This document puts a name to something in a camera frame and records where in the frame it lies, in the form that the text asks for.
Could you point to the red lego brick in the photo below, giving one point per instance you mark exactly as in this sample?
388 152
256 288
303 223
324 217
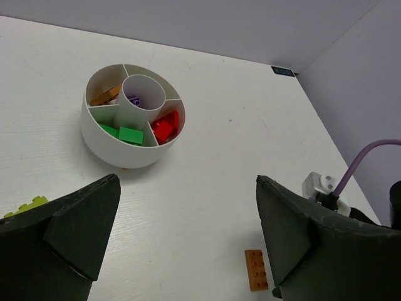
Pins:
162 131
172 119

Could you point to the orange lego plate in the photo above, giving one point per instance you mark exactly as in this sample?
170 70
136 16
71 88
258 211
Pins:
257 275

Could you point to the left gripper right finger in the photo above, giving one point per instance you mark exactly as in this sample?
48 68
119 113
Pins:
318 254

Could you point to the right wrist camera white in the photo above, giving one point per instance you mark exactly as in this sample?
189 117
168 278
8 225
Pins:
315 186

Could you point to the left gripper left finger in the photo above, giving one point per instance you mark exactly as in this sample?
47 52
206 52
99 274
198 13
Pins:
56 251

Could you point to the green yellow lego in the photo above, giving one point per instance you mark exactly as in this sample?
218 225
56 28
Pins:
110 130

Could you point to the orange lego brick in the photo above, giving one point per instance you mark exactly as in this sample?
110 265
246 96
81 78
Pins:
107 96

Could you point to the purple green lego piece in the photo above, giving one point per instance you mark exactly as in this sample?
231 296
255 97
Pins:
136 101

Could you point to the white round divided container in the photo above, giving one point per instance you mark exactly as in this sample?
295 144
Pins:
130 115

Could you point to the lime green lego brick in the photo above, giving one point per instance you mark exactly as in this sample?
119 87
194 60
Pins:
36 202

